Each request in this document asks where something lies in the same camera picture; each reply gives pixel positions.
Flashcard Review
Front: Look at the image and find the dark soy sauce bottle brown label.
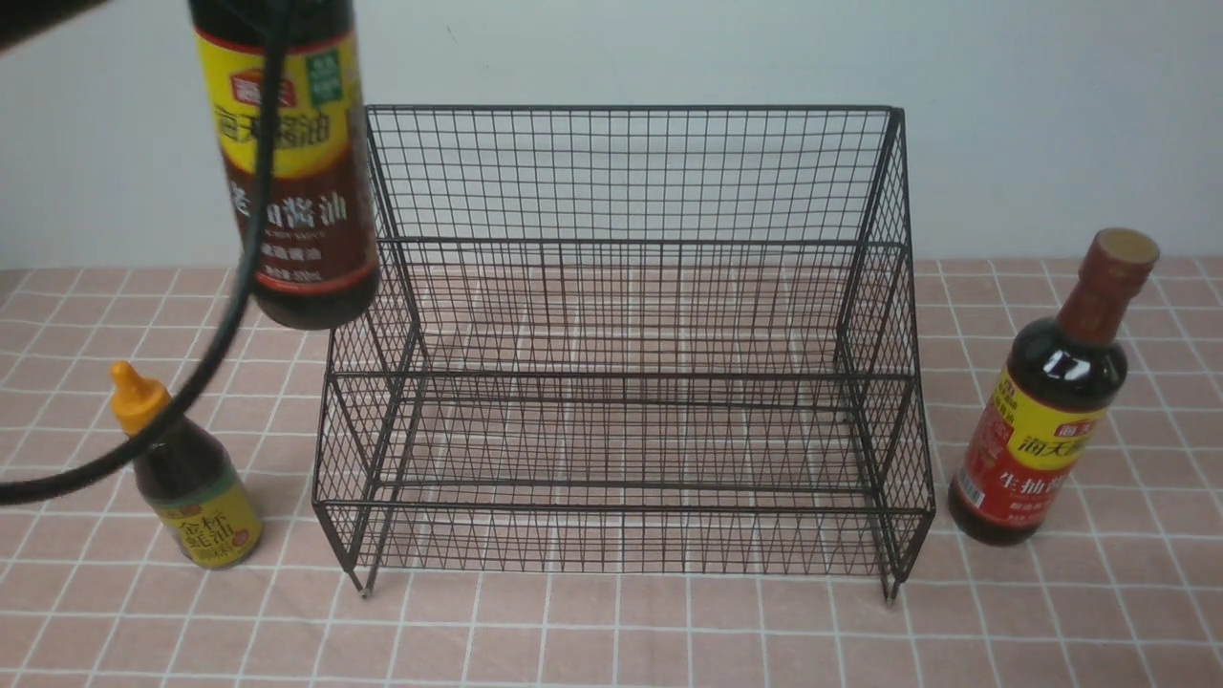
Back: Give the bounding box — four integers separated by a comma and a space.
190, 1, 379, 331

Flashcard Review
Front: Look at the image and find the small oil bottle orange cap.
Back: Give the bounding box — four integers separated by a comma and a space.
135, 418, 264, 569

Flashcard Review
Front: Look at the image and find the black wire mesh rack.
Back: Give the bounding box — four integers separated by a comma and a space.
311, 104, 936, 601

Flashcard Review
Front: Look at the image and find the black cable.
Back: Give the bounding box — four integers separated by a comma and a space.
0, 0, 295, 506

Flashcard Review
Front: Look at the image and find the light soy sauce bottle red label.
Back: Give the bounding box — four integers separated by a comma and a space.
947, 227, 1159, 546

